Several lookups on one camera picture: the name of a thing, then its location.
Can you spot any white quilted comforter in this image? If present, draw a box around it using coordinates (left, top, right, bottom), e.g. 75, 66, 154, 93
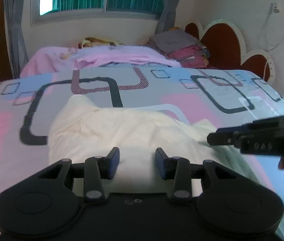
48, 95, 257, 193

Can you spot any stack of folded clothes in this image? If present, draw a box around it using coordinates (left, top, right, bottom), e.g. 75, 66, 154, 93
146, 28, 210, 68

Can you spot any red white petal headboard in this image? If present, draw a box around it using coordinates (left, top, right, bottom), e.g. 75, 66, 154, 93
185, 19, 276, 85

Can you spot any patterned pink blue bedsheet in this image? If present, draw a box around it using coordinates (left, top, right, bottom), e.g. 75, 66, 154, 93
0, 65, 284, 239

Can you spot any pink blanket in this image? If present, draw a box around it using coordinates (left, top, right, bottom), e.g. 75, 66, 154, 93
20, 45, 182, 78

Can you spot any yellow brown plush toy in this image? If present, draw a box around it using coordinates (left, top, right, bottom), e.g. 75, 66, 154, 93
78, 37, 124, 49

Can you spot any grey curtain right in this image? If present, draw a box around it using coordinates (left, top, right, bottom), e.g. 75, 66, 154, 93
155, 0, 180, 34

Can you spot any grey curtain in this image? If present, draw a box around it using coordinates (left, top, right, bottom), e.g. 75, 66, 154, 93
3, 0, 28, 78
155, 0, 180, 34

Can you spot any grey curtain left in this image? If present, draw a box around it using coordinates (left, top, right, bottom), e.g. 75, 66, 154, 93
3, 0, 28, 78

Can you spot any white wall charger cable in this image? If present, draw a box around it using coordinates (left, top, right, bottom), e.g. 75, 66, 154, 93
258, 0, 284, 52

